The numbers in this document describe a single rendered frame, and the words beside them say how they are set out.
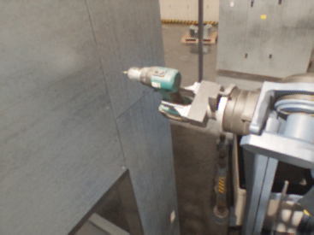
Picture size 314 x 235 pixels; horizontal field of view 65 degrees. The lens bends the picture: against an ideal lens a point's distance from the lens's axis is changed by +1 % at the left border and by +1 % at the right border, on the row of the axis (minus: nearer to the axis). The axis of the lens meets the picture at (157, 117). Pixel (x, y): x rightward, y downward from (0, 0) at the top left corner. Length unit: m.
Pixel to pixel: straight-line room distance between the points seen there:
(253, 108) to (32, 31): 0.57
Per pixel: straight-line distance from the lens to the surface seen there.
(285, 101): 0.66
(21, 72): 0.70
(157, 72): 0.68
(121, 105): 0.99
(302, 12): 6.07
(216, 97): 0.63
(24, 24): 0.70
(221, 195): 3.22
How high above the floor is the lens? 2.94
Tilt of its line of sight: 35 degrees down
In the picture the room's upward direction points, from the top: 7 degrees counter-clockwise
